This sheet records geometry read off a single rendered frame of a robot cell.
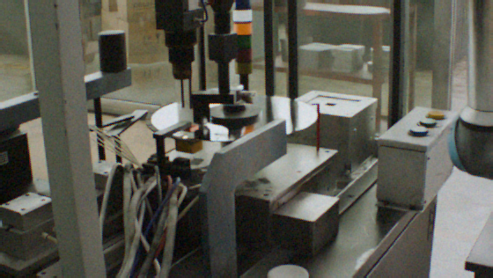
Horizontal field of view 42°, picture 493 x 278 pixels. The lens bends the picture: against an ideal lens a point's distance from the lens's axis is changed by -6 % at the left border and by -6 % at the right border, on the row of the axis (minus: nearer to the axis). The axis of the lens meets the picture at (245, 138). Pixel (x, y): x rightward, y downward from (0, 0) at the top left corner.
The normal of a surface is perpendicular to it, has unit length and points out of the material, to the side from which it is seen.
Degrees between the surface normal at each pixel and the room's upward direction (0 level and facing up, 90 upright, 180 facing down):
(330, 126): 90
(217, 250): 90
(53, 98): 90
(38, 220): 90
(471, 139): 98
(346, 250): 0
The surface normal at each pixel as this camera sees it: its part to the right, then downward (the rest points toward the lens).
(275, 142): 0.86, 0.14
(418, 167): -0.51, 0.28
